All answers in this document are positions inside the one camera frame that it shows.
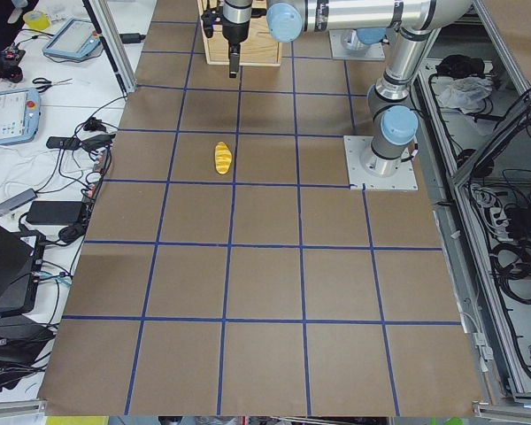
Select aluminium frame post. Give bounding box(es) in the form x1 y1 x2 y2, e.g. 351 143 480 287
82 0 137 98

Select striped bread roll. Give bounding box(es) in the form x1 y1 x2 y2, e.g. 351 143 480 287
214 142 233 175

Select black handled scissors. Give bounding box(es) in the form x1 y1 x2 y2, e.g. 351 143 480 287
32 77 73 93

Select teach pendant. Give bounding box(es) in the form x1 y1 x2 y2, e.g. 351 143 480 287
42 18 102 62
0 88 41 145

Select black laptop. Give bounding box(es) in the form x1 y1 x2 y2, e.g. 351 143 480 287
0 226 45 317

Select black power adapter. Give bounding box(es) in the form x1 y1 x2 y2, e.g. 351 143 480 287
26 201 84 225

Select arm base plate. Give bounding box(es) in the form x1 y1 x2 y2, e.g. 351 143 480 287
329 27 386 61
343 135 419 192

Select black coiled cables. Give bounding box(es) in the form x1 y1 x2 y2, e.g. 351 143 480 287
486 241 531 306

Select teach pendant near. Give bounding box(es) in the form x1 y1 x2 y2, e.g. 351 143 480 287
0 88 41 145

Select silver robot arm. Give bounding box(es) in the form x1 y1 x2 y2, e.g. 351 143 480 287
200 0 471 177

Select teach pendant far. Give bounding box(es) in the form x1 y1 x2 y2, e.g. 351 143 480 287
42 18 102 62

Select yellow tape roll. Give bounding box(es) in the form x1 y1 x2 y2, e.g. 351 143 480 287
22 10 50 31

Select light wooden drawer cabinet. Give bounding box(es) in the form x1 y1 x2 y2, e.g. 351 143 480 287
201 12 282 66

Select white cloth bundle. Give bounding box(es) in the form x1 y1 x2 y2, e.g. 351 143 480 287
437 76 493 113

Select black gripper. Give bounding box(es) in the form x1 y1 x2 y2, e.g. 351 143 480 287
201 1 266 79

